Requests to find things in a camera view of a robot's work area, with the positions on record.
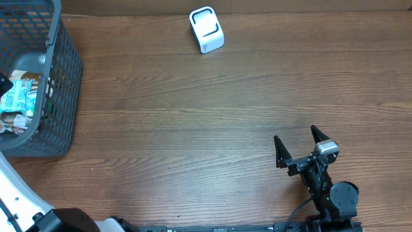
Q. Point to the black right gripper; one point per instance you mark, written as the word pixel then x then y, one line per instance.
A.
pixel 284 158

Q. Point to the teal snack packet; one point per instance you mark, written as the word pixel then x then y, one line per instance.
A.
pixel 20 98

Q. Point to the brown snack pouch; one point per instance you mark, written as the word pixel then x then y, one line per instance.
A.
pixel 16 122

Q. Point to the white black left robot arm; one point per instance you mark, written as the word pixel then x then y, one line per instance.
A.
pixel 23 210

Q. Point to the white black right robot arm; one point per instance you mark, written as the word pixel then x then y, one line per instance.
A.
pixel 336 203

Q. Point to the white barcode scanner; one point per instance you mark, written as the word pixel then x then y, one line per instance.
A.
pixel 206 29

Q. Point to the dark grey plastic basket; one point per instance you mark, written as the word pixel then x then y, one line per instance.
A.
pixel 35 40

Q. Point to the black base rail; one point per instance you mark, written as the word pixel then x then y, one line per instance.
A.
pixel 225 228

